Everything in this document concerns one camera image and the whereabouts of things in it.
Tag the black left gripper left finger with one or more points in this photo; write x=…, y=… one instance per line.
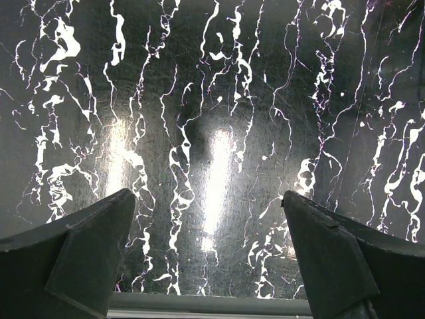
x=67, y=268

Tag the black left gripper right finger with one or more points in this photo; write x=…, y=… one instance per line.
x=350, y=270

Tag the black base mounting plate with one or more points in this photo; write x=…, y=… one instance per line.
x=140, y=305

